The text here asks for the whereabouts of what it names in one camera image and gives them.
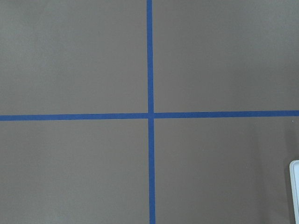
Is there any white rack base tray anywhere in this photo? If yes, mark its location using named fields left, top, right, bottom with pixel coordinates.
left=289, top=160, right=299, bottom=224

